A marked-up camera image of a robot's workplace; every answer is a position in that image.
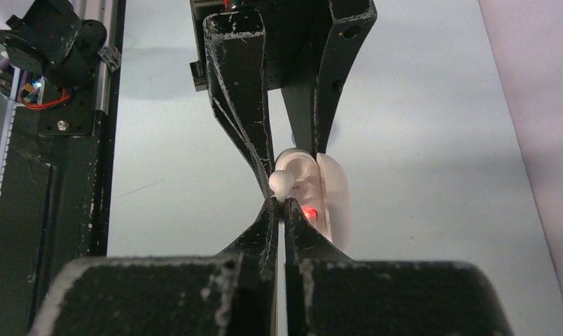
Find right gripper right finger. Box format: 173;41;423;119
284;198;513;335

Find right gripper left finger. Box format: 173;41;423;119
29;198;280;335

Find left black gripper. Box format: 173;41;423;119
189;0;377;197

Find white earbud charging case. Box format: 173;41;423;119
274;148;354;252

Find white earbud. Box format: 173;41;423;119
268;170;295;202

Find left circuit board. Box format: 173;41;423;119
14;78;72;111

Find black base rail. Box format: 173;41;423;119
0;1;126;335

